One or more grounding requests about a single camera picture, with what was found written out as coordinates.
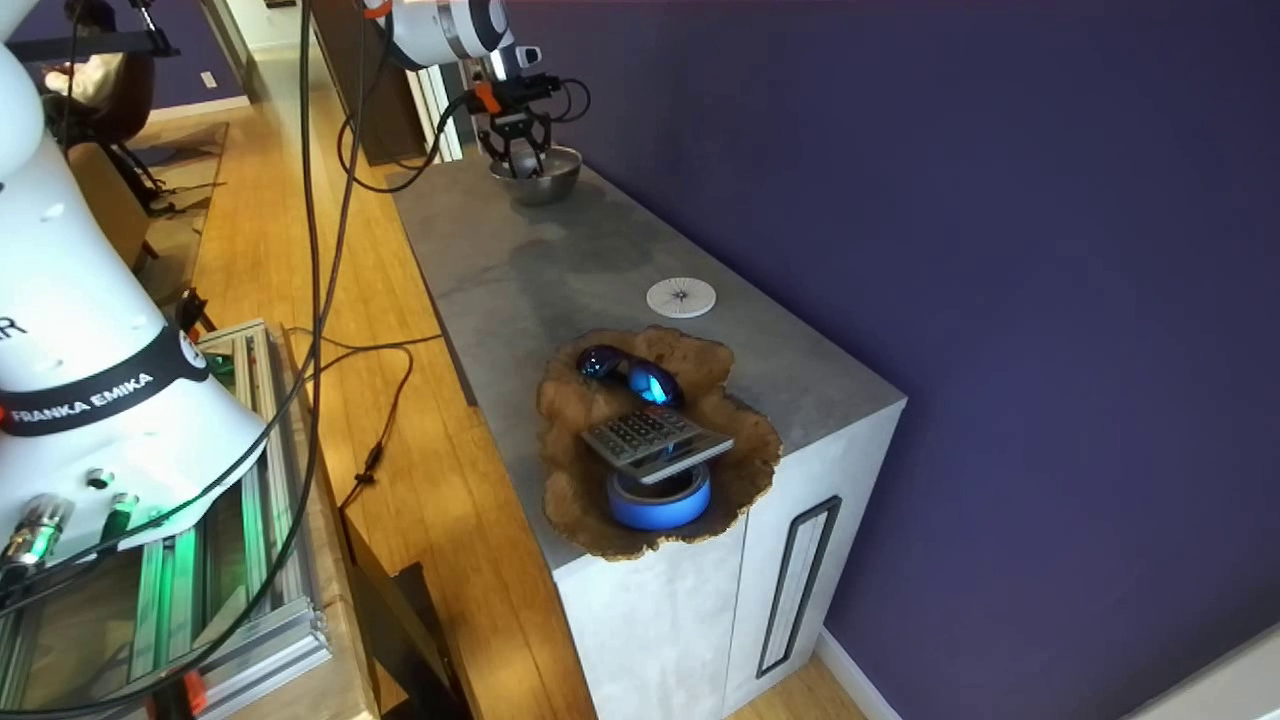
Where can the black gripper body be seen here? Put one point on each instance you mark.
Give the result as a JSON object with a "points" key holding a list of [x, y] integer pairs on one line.
{"points": [[517, 102]]}

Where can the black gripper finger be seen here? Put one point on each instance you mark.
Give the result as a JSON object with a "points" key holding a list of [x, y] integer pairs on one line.
{"points": [[500, 146], [540, 146]]}

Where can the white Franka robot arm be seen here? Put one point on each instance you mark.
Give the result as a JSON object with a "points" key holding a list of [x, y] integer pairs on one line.
{"points": [[82, 304]]}

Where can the silver metal bowl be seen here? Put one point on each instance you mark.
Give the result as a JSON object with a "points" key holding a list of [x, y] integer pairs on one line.
{"points": [[563, 183]]}

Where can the white round coaster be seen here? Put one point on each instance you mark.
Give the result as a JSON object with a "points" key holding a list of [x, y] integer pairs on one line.
{"points": [[682, 296]]}

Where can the blue bowl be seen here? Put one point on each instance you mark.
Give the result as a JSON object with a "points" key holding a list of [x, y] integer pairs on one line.
{"points": [[660, 505]]}

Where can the grey concrete cabinet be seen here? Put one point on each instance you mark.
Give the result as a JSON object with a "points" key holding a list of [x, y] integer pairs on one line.
{"points": [[533, 282]]}

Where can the brown wooden door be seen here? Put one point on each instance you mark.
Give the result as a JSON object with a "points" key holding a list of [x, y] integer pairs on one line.
{"points": [[362, 94]]}

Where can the black blue sunglasses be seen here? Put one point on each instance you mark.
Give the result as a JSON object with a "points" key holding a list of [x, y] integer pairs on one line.
{"points": [[650, 386]]}

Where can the grey remote control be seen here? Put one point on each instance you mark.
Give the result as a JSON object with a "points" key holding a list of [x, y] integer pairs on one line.
{"points": [[657, 443]]}

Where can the brown wooden burl tray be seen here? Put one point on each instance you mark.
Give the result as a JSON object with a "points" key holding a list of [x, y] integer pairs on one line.
{"points": [[746, 462]]}

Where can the black office chair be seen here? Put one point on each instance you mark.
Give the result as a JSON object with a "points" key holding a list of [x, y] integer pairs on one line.
{"points": [[112, 102]]}

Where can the black flat panel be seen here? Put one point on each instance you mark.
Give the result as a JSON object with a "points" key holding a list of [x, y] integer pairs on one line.
{"points": [[407, 641]]}

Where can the white baseboard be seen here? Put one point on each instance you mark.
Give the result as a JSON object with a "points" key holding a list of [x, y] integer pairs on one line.
{"points": [[852, 672]]}

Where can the red clamp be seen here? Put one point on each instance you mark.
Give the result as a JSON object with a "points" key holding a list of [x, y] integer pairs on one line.
{"points": [[183, 694]]}

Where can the white wall socket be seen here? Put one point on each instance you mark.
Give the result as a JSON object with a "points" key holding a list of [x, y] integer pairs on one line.
{"points": [[209, 80]]}

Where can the aluminium robot stand frame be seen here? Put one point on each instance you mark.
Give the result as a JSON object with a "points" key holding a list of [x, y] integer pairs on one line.
{"points": [[284, 560]]}

